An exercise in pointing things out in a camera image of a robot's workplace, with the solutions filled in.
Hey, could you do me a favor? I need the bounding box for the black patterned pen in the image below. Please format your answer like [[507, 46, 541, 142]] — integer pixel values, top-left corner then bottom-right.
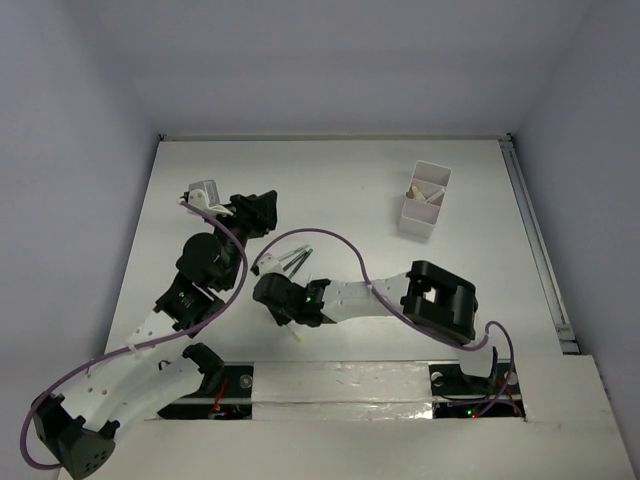
[[283, 250, 307, 272]]

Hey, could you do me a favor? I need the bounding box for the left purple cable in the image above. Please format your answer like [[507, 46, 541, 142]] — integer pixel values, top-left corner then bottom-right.
[[19, 202, 250, 471]]

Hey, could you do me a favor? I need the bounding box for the white marker pale yellow cap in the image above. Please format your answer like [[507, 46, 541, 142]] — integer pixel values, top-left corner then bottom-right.
[[288, 326, 304, 343]]

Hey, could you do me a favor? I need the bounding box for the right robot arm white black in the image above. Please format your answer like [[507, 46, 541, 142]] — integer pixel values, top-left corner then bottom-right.
[[252, 260, 502, 395]]

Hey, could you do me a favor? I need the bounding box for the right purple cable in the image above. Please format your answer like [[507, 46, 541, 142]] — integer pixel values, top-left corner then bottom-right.
[[254, 228, 516, 419]]

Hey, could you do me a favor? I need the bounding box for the purple cable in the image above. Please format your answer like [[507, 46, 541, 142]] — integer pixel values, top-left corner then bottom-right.
[[254, 228, 516, 419], [19, 202, 250, 471]]

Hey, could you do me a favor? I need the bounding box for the aluminium rail right edge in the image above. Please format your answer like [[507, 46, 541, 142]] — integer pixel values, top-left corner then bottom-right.
[[499, 139, 582, 355]]

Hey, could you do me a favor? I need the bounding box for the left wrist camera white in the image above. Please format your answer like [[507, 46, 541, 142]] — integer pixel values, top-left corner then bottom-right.
[[181, 180, 229, 216]]

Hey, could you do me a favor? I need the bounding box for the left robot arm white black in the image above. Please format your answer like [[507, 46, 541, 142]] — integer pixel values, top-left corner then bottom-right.
[[20, 185, 278, 479]]

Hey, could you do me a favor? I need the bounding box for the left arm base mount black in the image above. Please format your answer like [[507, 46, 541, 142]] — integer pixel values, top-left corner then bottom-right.
[[157, 343, 254, 421]]

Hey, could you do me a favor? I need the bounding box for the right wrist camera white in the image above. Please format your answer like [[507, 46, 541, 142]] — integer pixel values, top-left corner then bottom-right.
[[251, 254, 284, 277]]

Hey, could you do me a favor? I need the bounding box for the dark green capped pen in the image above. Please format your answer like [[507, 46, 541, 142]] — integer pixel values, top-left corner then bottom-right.
[[288, 248, 313, 279]]

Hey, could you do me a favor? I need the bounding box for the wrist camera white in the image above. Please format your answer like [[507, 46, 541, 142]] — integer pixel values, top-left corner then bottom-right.
[[181, 180, 229, 216], [251, 254, 284, 277]]

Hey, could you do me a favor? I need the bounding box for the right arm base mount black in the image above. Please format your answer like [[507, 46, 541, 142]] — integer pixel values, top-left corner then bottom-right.
[[429, 347, 525, 419]]

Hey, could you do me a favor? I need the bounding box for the white divided organizer box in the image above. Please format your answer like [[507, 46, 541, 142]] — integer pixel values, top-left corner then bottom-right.
[[398, 161, 452, 240]]

